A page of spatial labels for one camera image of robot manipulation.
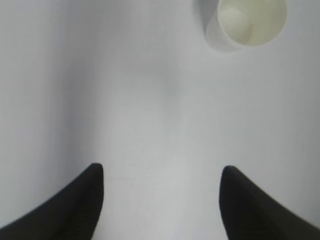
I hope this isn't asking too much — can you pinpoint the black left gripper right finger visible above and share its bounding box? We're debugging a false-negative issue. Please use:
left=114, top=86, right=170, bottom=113
left=219, top=165, right=320, bottom=240

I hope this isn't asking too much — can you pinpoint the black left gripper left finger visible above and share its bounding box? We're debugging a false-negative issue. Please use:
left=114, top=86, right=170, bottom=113
left=0, top=163, right=104, bottom=240

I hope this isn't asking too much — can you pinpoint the white paper cup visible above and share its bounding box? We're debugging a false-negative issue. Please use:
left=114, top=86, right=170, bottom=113
left=205, top=0, right=288, bottom=52

